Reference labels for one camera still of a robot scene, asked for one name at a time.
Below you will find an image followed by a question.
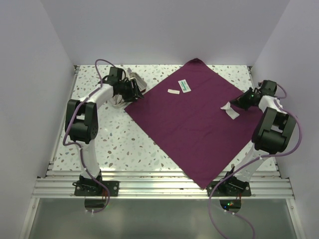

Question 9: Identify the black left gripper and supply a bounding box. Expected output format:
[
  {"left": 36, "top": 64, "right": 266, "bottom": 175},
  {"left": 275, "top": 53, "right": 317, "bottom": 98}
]
[{"left": 119, "top": 78, "right": 144, "bottom": 102}]

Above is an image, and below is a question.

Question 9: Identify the small white plaster packet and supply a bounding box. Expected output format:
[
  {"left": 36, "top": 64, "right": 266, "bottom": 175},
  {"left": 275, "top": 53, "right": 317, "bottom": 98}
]
[{"left": 167, "top": 89, "right": 180, "bottom": 95}]

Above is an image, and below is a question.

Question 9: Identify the green white dressing packet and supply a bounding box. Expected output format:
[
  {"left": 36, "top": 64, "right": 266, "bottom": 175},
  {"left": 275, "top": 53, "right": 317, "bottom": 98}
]
[{"left": 178, "top": 79, "right": 191, "bottom": 93}]

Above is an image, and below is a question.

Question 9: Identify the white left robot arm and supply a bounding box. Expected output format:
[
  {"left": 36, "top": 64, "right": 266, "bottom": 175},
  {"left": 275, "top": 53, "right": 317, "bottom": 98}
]
[{"left": 63, "top": 78, "right": 144, "bottom": 196}]

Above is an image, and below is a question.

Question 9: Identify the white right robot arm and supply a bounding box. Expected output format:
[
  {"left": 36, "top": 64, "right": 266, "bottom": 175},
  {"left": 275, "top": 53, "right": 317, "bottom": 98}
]
[{"left": 222, "top": 88, "right": 297, "bottom": 196}]

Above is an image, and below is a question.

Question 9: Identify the white gauze pad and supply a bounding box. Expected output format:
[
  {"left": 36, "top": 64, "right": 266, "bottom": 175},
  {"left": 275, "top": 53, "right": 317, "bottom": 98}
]
[
  {"left": 221, "top": 102, "right": 231, "bottom": 111},
  {"left": 225, "top": 107, "right": 240, "bottom": 120}
]

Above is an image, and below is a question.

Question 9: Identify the stainless steel tray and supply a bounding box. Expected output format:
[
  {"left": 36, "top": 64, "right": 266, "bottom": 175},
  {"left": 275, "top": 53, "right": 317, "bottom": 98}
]
[{"left": 110, "top": 71, "right": 147, "bottom": 109}]

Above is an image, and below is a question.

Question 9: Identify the purple cloth mat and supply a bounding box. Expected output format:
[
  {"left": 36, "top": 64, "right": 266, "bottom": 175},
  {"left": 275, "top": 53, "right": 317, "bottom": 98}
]
[{"left": 125, "top": 58, "right": 262, "bottom": 188}]

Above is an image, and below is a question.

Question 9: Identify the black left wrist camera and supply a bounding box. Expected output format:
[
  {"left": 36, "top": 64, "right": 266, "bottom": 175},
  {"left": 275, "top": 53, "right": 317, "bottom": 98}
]
[{"left": 107, "top": 67, "right": 126, "bottom": 85}]

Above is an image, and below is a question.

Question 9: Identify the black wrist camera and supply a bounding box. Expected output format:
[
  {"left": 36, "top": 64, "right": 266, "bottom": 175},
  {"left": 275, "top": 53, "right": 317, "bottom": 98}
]
[
  {"left": 107, "top": 67, "right": 126, "bottom": 85},
  {"left": 258, "top": 80, "right": 277, "bottom": 97}
]

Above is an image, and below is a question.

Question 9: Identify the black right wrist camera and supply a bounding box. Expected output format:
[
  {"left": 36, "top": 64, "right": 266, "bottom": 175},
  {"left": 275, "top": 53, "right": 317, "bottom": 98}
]
[{"left": 258, "top": 80, "right": 277, "bottom": 97}]

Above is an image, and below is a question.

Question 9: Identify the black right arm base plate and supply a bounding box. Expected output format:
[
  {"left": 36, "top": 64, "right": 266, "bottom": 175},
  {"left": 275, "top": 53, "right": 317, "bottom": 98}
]
[{"left": 212, "top": 177, "right": 252, "bottom": 197}]

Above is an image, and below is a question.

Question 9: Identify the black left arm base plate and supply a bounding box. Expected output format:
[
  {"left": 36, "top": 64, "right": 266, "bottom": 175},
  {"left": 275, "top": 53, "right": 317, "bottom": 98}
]
[{"left": 72, "top": 181, "right": 120, "bottom": 197}]

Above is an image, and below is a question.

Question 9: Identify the aluminium table edge rail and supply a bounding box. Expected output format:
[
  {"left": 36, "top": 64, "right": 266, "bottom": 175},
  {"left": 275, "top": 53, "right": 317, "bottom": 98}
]
[{"left": 31, "top": 170, "right": 294, "bottom": 199}]

